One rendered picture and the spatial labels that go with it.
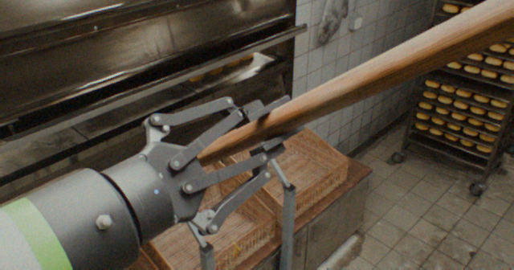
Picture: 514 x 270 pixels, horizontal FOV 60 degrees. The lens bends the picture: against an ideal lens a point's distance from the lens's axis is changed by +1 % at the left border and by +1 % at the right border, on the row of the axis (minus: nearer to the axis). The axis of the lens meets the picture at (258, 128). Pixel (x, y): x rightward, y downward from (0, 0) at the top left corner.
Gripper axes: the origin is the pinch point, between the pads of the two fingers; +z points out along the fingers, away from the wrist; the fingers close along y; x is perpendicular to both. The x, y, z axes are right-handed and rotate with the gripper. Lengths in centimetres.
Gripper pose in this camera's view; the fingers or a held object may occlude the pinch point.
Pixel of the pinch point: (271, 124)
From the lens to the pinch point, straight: 51.2
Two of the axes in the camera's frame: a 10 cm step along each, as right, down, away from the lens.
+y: 4.6, 8.9, 0.3
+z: 6.9, -3.8, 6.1
